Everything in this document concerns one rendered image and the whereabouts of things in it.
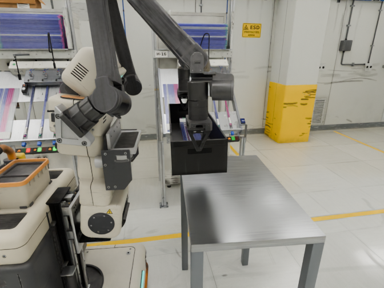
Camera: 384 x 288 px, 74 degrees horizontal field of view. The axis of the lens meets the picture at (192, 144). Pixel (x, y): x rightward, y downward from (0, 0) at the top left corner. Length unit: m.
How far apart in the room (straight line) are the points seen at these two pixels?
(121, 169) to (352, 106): 4.94
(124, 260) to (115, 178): 0.71
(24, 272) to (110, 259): 0.59
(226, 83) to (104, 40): 0.37
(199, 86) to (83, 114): 0.34
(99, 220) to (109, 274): 0.50
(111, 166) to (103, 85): 0.33
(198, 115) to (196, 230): 0.41
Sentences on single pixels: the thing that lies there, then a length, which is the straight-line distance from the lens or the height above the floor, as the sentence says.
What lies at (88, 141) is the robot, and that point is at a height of 1.12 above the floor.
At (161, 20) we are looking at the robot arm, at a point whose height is 1.45.
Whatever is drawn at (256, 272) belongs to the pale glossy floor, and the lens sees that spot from 1.93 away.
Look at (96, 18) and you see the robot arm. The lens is 0.86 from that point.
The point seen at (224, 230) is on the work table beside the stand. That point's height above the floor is 0.80.
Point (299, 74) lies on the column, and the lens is 4.13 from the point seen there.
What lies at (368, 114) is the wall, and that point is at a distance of 5.81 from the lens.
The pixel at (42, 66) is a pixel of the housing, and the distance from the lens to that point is 2.65.
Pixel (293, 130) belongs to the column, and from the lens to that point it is 4.28.
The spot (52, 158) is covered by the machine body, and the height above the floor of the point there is 0.44.
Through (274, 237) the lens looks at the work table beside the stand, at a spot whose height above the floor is 0.80.
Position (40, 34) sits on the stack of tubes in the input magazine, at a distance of 2.64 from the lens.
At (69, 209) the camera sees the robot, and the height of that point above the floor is 0.78.
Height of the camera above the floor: 1.38
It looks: 20 degrees down
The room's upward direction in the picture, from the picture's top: straight up
